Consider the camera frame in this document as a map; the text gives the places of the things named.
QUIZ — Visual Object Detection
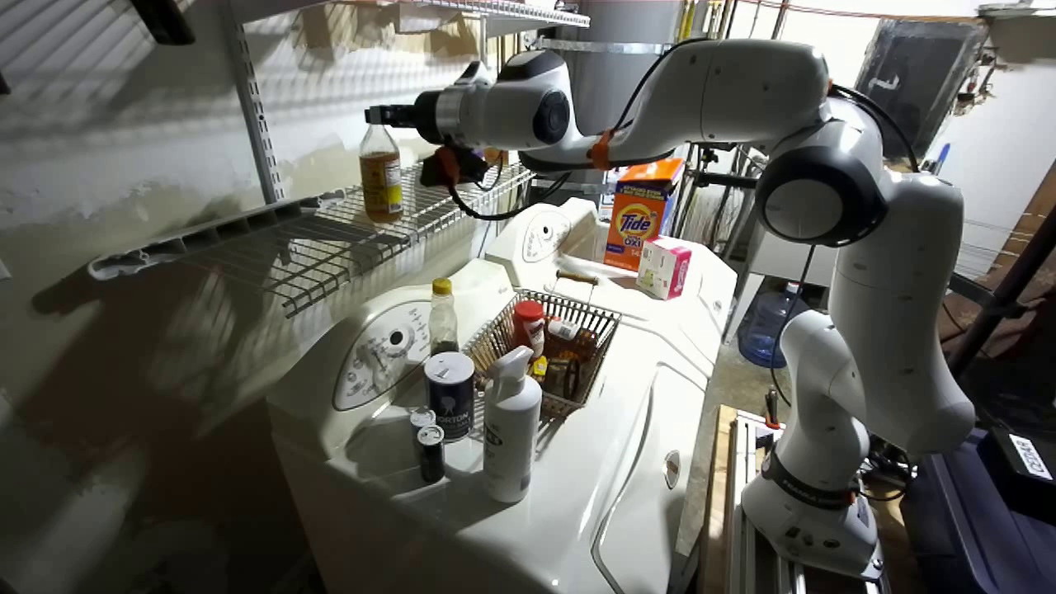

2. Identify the black flat panel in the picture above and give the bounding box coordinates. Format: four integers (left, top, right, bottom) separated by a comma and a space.
855, 21, 990, 139

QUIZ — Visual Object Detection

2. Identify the white wire shelf rack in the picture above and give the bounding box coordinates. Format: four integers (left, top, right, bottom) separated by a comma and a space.
85, 162, 542, 325

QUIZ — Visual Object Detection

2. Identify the pink and white box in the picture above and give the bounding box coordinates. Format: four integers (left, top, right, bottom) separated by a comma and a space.
637, 239, 695, 304

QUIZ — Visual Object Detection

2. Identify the wire basket with handles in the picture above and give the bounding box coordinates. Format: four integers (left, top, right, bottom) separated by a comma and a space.
466, 287, 627, 430

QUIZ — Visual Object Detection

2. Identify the white upper shelf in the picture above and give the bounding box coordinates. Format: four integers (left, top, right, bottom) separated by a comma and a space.
233, 0, 594, 38

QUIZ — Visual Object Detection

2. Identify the white dryer with dial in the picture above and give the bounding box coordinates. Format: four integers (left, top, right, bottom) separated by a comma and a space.
481, 194, 739, 341

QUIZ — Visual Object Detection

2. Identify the wrist camera with red mount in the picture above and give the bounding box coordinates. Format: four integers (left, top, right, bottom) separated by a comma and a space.
432, 142, 495, 191

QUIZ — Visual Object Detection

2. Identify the small blue white can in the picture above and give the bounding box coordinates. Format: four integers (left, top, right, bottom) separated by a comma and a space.
422, 351, 481, 444

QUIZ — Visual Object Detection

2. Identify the clear bottle yellow cap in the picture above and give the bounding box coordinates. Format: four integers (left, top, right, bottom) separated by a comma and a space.
424, 273, 466, 359

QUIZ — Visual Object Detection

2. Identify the white shelf upright rail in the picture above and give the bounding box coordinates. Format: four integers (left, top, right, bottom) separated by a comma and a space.
215, 0, 291, 208

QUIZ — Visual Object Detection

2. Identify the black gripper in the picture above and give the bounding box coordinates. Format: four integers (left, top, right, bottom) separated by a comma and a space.
362, 88, 444, 150

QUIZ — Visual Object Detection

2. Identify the wooden robot platform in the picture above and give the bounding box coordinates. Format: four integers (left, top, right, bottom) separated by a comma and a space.
703, 404, 776, 594

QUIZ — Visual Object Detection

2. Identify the white spray bottle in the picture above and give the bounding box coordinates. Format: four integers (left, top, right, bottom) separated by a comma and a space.
481, 345, 547, 510

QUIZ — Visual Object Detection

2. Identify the orange Tide detergent box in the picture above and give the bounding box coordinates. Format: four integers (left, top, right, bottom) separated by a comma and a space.
600, 155, 691, 273

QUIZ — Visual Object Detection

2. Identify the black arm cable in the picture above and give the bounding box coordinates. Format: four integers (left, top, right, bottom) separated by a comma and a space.
607, 40, 713, 142

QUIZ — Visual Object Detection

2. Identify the black camera cable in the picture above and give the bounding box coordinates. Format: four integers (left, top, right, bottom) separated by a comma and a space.
443, 150, 539, 226

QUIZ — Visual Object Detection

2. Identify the white washing machine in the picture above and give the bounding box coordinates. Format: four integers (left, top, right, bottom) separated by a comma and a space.
268, 258, 728, 594

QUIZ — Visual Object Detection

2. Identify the red capped jar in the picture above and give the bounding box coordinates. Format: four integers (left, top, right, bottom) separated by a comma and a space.
512, 296, 550, 359

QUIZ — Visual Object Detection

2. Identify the dark blue seat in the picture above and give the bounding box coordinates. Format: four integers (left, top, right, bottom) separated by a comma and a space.
902, 425, 1056, 594

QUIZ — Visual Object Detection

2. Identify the blue water jug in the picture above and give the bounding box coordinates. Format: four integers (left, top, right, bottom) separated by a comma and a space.
736, 280, 811, 374

